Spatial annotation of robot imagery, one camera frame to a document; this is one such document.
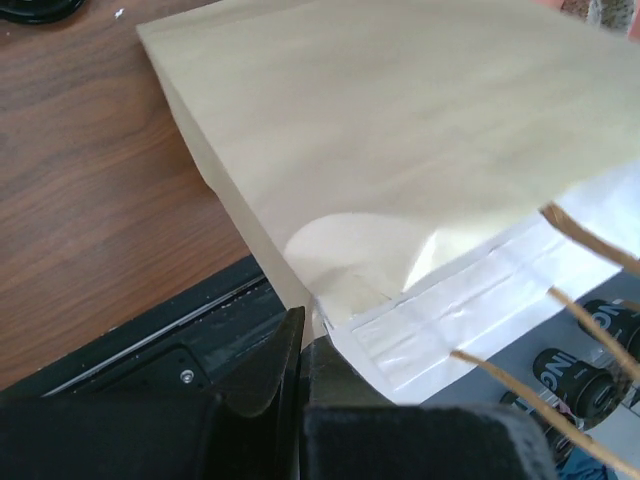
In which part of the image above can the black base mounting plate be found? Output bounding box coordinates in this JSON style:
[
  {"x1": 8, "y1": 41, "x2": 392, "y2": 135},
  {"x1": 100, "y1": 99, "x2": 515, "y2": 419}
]
[{"x1": 1, "y1": 257, "x2": 286, "y2": 403}]

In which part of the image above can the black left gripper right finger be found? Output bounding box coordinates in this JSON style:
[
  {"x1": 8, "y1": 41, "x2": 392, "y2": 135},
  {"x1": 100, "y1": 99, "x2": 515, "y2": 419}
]
[{"x1": 302, "y1": 337, "x2": 557, "y2": 479}]

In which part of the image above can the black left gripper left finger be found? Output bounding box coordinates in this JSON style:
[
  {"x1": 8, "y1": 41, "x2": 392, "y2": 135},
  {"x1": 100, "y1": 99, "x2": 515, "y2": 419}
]
[{"x1": 1, "y1": 307, "x2": 305, "y2": 479}]

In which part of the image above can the yellow paper bag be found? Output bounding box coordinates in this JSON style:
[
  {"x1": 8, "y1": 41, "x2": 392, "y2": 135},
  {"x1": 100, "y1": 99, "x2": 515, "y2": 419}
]
[{"x1": 135, "y1": 0, "x2": 640, "y2": 474}]

